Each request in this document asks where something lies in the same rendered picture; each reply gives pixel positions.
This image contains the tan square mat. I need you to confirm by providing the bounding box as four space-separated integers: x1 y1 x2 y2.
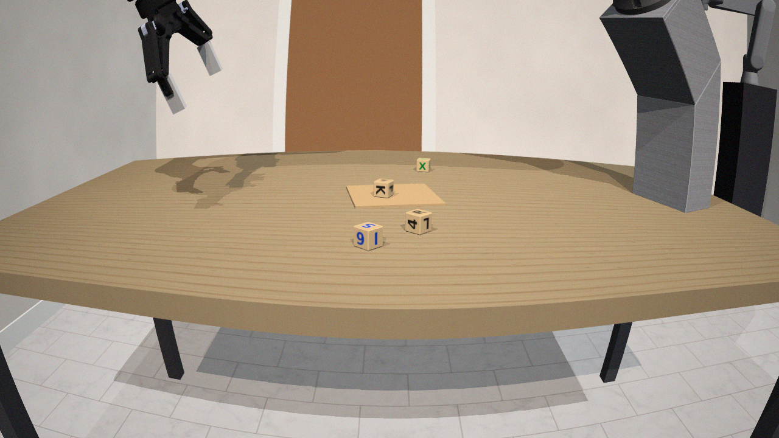
346 184 446 209

